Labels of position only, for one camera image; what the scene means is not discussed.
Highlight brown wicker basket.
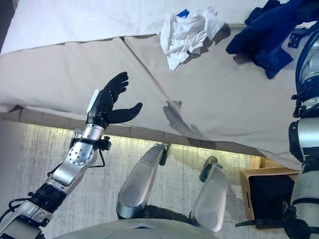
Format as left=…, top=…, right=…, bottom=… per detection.
left=239, top=167, right=300, bottom=230

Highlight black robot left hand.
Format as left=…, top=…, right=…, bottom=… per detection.
left=86, top=71, right=144, bottom=127

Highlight large grey striped rug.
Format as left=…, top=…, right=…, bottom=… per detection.
left=0, top=119, right=300, bottom=239

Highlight white duvet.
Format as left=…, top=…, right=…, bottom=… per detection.
left=0, top=0, right=250, bottom=55

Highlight dark blue garment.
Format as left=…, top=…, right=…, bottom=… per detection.
left=226, top=0, right=319, bottom=80

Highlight beige bed cover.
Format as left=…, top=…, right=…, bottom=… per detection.
left=0, top=23, right=307, bottom=170

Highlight silver robot left leg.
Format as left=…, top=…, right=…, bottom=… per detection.
left=116, top=143, right=171, bottom=220

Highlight grey robot torso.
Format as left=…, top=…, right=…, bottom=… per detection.
left=59, top=218, right=215, bottom=239

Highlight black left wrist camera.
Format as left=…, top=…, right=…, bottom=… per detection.
left=99, top=136, right=112, bottom=151

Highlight black garment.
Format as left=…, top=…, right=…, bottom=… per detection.
left=249, top=175, right=296, bottom=221

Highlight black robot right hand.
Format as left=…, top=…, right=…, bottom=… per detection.
left=286, top=14, right=319, bottom=50

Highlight white garment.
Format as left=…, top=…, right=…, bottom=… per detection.
left=160, top=6, right=225, bottom=71

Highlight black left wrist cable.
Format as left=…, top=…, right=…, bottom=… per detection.
left=91, top=148, right=106, bottom=168

